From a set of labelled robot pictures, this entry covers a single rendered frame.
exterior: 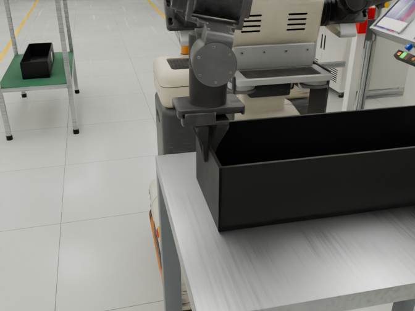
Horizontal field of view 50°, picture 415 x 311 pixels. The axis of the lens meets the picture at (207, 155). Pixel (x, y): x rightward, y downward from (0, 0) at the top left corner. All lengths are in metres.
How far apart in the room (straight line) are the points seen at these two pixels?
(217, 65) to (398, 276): 0.37
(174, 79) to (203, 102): 0.80
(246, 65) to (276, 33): 0.12
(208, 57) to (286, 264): 0.30
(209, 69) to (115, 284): 1.35
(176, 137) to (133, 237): 0.67
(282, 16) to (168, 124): 0.54
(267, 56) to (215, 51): 0.64
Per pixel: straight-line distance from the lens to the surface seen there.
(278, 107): 1.33
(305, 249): 0.68
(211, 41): 0.57
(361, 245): 0.71
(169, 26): 1.16
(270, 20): 1.21
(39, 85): 3.04
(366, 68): 2.91
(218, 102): 0.67
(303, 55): 1.25
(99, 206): 2.29
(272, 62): 1.22
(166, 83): 1.46
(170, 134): 1.52
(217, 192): 0.67
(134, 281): 1.83
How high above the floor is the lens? 1.21
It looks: 26 degrees down
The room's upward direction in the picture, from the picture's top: straight up
